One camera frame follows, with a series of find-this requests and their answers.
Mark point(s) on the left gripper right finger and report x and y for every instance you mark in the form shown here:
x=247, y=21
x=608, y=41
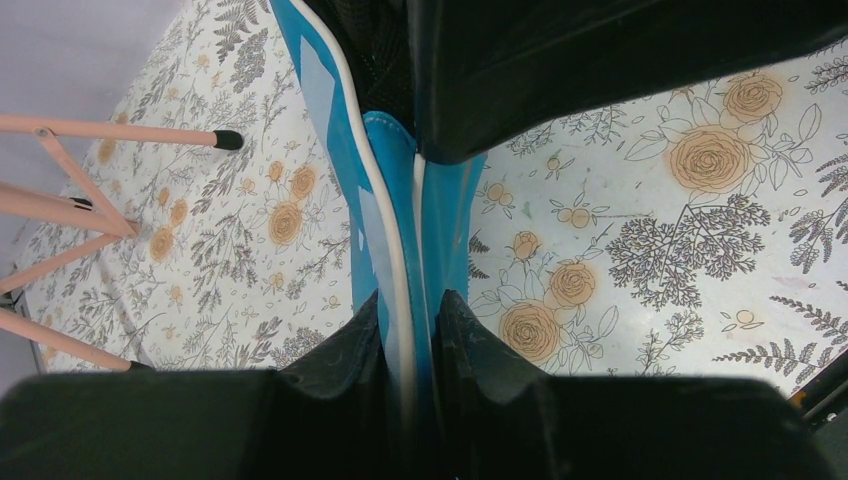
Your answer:
x=504, y=418

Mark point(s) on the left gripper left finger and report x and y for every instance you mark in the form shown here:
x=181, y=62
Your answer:
x=322, y=417

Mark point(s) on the blue racket cover bag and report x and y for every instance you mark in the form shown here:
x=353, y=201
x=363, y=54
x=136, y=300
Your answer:
x=410, y=97

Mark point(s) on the pink music stand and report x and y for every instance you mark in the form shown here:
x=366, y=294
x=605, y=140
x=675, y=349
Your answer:
x=96, y=213

